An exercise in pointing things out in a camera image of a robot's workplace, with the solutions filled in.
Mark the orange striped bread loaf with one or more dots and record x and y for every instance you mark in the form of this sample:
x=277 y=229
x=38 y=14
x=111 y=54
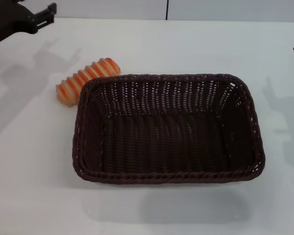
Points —
x=71 y=90

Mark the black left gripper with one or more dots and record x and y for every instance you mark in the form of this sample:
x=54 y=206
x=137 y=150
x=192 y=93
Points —
x=12 y=22

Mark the dark brown woven basket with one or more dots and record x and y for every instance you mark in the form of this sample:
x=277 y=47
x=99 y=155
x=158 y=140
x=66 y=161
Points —
x=161 y=147

